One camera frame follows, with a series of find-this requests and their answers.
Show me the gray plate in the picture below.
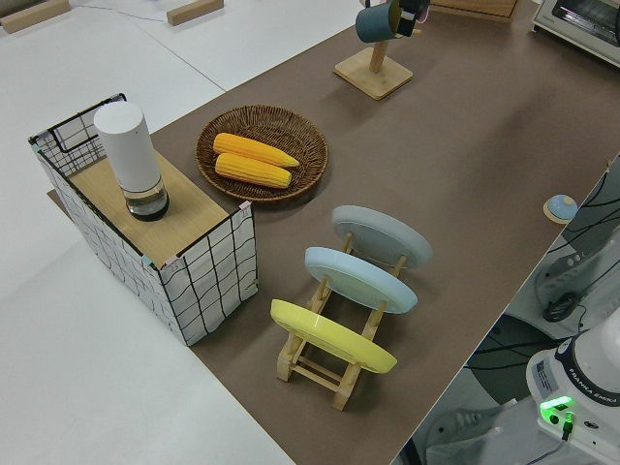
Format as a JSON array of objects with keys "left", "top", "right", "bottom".
[{"left": 330, "top": 204, "right": 434, "bottom": 272}]

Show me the light blue plate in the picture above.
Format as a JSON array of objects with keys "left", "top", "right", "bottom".
[{"left": 303, "top": 246, "right": 419, "bottom": 316}]

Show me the yellow plate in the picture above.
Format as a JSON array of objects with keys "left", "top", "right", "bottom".
[{"left": 269, "top": 298, "right": 399, "bottom": 374}]

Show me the wooden plate rack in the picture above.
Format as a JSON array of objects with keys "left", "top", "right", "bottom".
[{"left": 276, "top": 232, "right": 408, "bottom": 412}]

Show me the yellow corn cob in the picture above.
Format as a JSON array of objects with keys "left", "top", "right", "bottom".
[
  {"left": 213, "top": 133, "right": 300, "bottom": 169},
  {"left": 214, "top": 152, "right": 294, "bottom": 190}
]

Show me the brown wicker basket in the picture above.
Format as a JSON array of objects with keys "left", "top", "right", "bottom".
[{"left": 195, "top": 104, "right": 329, "bottom": 203}]

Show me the wooden mug tree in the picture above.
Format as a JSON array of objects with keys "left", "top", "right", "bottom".
[{"left": 332, "top": 0, "right": 415, "bottom": 102}]

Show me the brown table mat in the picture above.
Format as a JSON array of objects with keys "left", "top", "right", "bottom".
[{"left": 144, "top": 0, "right": 620, "bottom": 465}]

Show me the dark blue mug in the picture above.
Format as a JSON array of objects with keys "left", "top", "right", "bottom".
[{"left": 355, "top": 0, "right": 406, "bottom": 44}]

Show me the pink mug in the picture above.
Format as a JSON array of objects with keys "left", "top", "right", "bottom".
[{"left": 399, "top": 0, "right": 431, "bottom": 38}]

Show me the wooden block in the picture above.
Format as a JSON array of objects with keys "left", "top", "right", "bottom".
[
  {"left": 0, "top": 0, "right": 72, "bottom": 35},
  {"left": 166, "top": 0, "right": 226, "bottom": 26}
]

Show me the white toaster oven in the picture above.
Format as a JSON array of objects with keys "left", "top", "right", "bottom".
[{"left": 527, "top": 0, "right": 620, "bottom": 69}]

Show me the wire and wood shelf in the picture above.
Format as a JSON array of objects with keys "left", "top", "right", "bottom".
[{"left": 27, "top": 92, "right": 259, "bottom": 348}]

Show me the black cable with plug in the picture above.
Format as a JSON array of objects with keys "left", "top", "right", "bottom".
[{"left": 535, "top": 270, "right": 590, "bottom": 324}]

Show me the thin grey cable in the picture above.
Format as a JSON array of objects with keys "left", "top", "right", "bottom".
[{"left": 72, "top": 0, "right": 169, "bottom": 23}]

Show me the black base power cable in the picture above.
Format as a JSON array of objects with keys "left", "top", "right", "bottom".
[{"left": 522, "top": 409, "right": 578, "bottom": 465}]

